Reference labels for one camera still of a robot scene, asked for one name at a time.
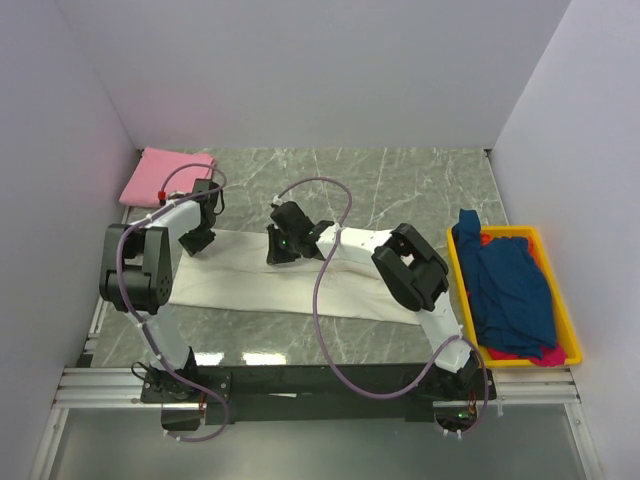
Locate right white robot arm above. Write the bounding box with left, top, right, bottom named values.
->
left=267, top=200, right=486, bottom=400

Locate black base bar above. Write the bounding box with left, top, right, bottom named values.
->
left=140, top=363, right=485, bottom=423

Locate aluminium frame rail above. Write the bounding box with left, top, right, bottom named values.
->
left=51, top=319, right=146, bottom=409

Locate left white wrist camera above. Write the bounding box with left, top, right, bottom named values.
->
left=157, top=190, right=190, bottom=206

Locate yellow plastic bin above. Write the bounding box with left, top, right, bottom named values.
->
left=446, top=225, right=583, bottom=369

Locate folded pink t shirt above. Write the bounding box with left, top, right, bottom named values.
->
left=119, top=147, right=215, bottom=208

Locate magenta t shirt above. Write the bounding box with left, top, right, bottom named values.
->
left=487, top=346, right=567, bottom=368

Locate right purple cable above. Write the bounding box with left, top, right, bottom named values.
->
left=272, top=177, right=489, bottom=439

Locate orange t shirt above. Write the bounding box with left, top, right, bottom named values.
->
left=480, top=232, right=541, bottom=266

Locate white t shirt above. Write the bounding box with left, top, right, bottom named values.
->
left=169, top=230, right=418, bottom=325

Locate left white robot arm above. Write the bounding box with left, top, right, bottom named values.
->
left=99, top=178, right=224, bottom=403

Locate blue t shirt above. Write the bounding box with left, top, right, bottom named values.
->
left=452, top=210, right=557, bottom=360

